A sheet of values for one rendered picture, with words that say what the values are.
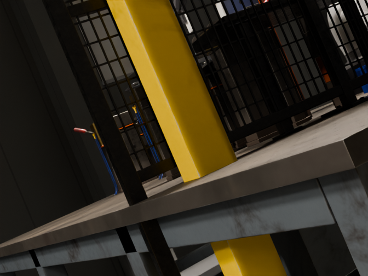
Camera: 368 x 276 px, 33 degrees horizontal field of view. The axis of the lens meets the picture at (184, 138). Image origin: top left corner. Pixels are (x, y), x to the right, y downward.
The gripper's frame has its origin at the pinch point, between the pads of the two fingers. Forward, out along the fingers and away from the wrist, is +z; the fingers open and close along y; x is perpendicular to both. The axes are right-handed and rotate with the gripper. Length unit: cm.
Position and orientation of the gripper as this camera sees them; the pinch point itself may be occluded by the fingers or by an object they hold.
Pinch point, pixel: (207, 23)
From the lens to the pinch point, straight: 214.4
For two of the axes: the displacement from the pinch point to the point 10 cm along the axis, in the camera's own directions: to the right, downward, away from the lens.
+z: 4.0, 9.2, -0.2
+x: 3.4, -1.7, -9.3
